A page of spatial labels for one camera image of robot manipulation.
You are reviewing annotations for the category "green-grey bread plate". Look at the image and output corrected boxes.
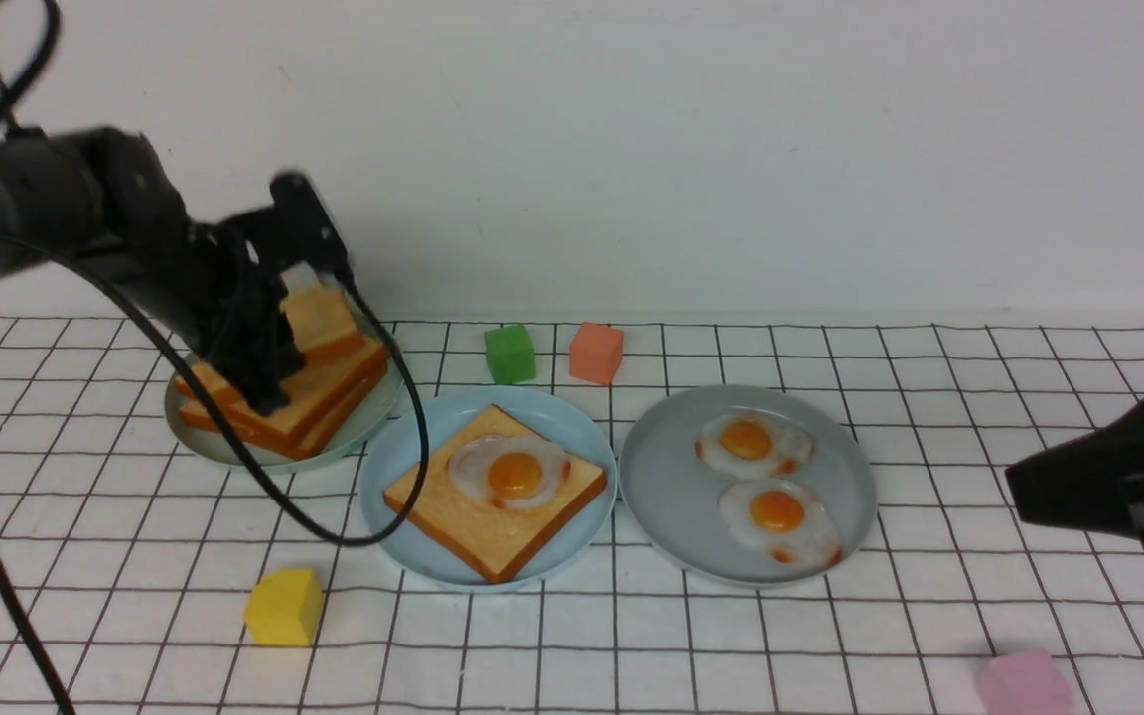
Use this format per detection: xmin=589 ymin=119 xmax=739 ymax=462
xmin=162 ymin=360 xmax=407 ymax=475

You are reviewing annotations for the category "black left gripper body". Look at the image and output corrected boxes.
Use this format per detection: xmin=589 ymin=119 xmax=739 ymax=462
xmin=85 ymin=129 xmax=280 ymax=349

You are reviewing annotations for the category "yellow foam block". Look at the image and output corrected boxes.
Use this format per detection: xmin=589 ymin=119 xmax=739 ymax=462
xmin=243 ymin=567 xmax=324 ymax=648

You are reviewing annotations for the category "green foam cube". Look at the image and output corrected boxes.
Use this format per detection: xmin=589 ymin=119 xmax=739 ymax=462
xmin=483 ymin=323 xmax=537 ymax=386

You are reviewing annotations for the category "toast slice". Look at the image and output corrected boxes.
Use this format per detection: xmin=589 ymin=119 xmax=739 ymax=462
xmin=181 ymin=392 xmax=366 ymax=459
xmin=281 ymin=285 xmax=366 ymax=367
xmin=194 ymin=337 xmax=389 ymax=454
xmin=381 ymin=404 xmax=609 ymax=585

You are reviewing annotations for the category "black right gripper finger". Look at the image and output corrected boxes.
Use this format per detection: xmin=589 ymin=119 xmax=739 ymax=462
xmin=1004 ymin=418 xmax=1144 ymax=532

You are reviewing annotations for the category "light blue centre plate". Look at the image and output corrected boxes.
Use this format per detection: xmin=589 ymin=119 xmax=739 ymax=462
xmin=359 ymin=386 xmax=619 ymax=594

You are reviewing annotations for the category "pink foam block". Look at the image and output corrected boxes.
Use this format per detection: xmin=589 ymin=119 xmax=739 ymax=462
xmin=975 ymin=648 xmax=1075 ymax=714

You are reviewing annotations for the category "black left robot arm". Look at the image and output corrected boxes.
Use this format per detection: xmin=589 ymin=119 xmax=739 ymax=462
xmin=0 ymin=128 xmax=305 ymax=416

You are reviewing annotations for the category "black camera cable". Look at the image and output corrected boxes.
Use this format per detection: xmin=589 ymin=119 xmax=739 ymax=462
xmin=0 ymin=0 xmax=431 ymax=715

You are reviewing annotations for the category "fried egg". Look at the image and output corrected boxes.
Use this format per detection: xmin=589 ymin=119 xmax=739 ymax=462
xmin=717 ymin=479 xmax=845 ymax=567
xmin=448 ymin=436 xmax=571 ymax=510
xmin=696 ymin=410 xmax=816 ymax=480

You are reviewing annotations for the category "white black-grid tablecloth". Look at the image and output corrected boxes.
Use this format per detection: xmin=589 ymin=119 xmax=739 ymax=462
xmin=0 ymin=318 xmax=1144 ymax=714

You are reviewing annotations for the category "grey egg plate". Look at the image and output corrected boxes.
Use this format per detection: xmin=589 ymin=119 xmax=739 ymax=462
xmin=619 ymin=386 xmax=877 ymax=589

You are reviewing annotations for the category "orange foam cube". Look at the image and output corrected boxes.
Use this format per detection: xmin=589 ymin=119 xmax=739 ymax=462
xmin=569 ymin=321 xmax=626 ymax=386

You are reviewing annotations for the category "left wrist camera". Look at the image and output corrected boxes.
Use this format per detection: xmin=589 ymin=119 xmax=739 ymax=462
xmin=269 ymin=169 xmax=353 ymax=286

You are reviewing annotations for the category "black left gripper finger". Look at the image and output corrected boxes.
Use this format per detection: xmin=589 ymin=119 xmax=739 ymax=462
xmin=205 ymin=329 xmax=289 ymax=416
xmin=254 ymin=279 xmax=305 ymax=383

